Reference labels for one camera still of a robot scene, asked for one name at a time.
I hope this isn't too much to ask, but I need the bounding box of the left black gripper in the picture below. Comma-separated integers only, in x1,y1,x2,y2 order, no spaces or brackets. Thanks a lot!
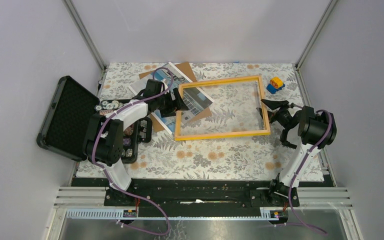
155,87,188,118

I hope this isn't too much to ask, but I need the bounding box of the right aluminium corner post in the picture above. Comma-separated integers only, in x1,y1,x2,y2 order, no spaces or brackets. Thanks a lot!
295,0,339,71

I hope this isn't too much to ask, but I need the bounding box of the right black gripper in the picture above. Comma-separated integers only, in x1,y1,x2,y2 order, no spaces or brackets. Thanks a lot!
255,98,292,130

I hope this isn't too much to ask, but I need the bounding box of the yellow wooden picture frame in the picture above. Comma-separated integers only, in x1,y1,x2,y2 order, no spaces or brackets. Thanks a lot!
173,75,271,141

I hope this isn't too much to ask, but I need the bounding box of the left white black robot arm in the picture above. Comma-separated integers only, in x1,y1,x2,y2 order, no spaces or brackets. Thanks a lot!
82,79,188,206

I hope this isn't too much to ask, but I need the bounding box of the left aluminium corner post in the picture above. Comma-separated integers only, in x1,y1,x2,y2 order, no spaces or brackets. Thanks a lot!
62,0,107,72

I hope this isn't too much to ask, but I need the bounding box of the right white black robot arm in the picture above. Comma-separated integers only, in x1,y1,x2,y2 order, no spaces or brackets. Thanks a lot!
262,99,337,206

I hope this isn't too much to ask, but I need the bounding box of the floral patterned table mat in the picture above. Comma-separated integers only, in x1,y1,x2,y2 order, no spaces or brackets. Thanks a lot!
75,62,325,182

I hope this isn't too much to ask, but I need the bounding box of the black poker chip case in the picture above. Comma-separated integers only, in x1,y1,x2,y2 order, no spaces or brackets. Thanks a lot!
36,75,147,164

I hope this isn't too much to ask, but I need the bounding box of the aluminium rail front frame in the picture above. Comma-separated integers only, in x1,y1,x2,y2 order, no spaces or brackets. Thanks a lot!
54,186,362,240

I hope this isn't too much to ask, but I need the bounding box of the yellow blue toy car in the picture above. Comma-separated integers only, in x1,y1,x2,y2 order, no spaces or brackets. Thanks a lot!
266,76,286,94

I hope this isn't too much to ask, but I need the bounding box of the brown cardboard backing board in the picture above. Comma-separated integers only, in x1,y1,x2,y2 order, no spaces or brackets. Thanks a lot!
139,62,213,133

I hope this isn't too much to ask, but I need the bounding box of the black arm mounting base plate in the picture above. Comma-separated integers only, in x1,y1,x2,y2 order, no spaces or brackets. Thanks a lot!
71,177,301,219

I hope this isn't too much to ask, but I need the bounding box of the printed building photo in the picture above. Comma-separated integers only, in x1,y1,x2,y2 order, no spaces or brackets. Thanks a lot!
128,62,214,134

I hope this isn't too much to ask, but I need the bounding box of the aluminium corner post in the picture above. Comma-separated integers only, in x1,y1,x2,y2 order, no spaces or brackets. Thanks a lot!
62,0,107,72
295,0,339,71

